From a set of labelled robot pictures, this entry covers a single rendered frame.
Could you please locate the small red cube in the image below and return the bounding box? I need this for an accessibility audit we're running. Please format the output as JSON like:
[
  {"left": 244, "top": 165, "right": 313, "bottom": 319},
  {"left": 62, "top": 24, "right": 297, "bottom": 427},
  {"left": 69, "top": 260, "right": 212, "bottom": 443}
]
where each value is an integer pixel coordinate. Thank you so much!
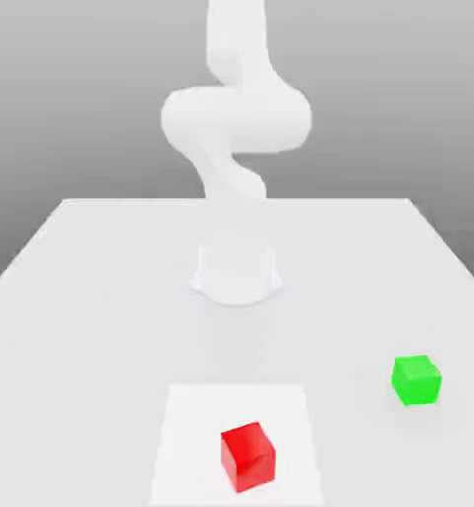
[{"left": 220, "top": 420, "right": 277, "bottom": 494}]

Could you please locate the small green cube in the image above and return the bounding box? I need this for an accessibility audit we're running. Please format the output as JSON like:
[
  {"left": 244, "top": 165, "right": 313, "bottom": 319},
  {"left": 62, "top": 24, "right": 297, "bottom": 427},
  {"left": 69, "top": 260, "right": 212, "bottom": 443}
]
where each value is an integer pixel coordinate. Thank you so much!
[{"left": 390, "top": 354, "right": 443, "bottom": 408}]

